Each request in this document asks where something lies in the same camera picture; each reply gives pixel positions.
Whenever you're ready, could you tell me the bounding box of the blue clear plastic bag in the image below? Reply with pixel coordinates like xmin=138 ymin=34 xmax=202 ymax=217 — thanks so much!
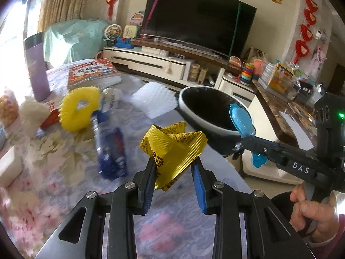
xmin=91 ymin=110 xmax=127 ymax=181

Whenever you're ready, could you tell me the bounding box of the yellow snack wrapper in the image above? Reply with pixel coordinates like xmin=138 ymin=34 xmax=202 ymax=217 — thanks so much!
xmin=139 ymin=121 xmax=208 ymax=191

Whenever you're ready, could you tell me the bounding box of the white foam fruit net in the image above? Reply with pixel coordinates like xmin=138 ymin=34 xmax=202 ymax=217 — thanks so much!
xmin=130 ymin=82 xmax=178 ymax=119

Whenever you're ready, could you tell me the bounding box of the cartoon paper wrapper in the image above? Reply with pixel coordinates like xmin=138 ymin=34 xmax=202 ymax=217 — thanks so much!
xmin=100 ymin=87 xmax=123 ymax=113

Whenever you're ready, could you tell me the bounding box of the yellow foam fruit net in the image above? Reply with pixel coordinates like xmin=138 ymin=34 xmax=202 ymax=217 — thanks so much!
xmin=58 ymin=87 xmax=100 ymax=133

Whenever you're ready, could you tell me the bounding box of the white tissue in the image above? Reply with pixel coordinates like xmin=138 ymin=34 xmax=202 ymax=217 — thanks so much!
xmin=19 ymin=96 xmax=50 ymax=138

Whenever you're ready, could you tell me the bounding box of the white foam block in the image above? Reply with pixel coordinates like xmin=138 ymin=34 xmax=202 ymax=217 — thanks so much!
xmin=0 ymin=146 xmax=23 ymax=188

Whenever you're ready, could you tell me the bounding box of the red white milk carton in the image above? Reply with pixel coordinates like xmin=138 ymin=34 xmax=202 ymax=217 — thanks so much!
xmin=40 ymin=100 xmax=62 ymax=129

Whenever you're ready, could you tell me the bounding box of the white trash bin black liner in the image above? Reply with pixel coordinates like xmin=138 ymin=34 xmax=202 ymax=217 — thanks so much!
xmin=176 ymin=86 xmax=248 ymax=157

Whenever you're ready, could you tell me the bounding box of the person's right hand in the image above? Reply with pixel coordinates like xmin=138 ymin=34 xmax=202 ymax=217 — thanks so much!
xmin=289 ymin=184 xmax=340 ymax=243

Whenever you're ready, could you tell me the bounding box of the marble top side counter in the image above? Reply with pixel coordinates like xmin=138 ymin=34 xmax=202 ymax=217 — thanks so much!
xmin=241 ymin=79 xmax=324 ymax=185

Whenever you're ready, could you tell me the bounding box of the yellow picture book box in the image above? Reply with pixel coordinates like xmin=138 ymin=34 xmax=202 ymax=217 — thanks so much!
xmin=268 ymin=63 xmax=293 ymax=94

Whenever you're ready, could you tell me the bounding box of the red children's book stack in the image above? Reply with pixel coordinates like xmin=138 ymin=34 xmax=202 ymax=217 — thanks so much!
xmin=68 ymin=58 xmax=122 ymax=90

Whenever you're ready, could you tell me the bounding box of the white tv cabinet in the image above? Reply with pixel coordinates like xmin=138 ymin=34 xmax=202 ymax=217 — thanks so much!
xmin=103 ymin=47 xmax=255 ymax=106

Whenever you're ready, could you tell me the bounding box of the yellow toy phone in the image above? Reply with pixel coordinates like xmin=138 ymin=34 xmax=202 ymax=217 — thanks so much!
xmin=123 ymin=25 xmax=138 ymax=39

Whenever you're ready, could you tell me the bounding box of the toy ferris wheel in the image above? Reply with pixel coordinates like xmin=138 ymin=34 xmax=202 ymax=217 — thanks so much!
xmin=103 ymin=24 xmax=122 ymax=46

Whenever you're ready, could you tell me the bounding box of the clear jar of snack balls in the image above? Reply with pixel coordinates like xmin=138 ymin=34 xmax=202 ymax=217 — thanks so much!
xmin=0 ymin=90 xmax=19 ymax=128

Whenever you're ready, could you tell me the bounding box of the teal cloth covered armchair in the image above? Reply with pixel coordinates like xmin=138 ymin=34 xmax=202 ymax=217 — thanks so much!
xmin=43 ymin=19 xmax=108 ymax=67

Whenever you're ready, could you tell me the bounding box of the black flat screen television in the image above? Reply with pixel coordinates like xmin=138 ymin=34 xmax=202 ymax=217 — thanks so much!
xmin=143 ymin=0 xmax=257 ymax=57

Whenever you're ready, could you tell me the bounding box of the purple thermos bottle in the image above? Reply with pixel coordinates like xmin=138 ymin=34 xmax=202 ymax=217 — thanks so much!
xmin=23 ymin=32 xmax=50 ymax=102

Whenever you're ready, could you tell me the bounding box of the beige curtain right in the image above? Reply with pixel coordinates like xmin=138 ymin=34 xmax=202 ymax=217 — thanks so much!
xmin=38 ymin=0 xmax=84 ymax=32

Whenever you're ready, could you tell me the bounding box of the colourful stacking ring toy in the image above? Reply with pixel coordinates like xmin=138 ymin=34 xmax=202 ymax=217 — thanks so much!
xmin=240 ymin=63 xmax=254 ymax=85

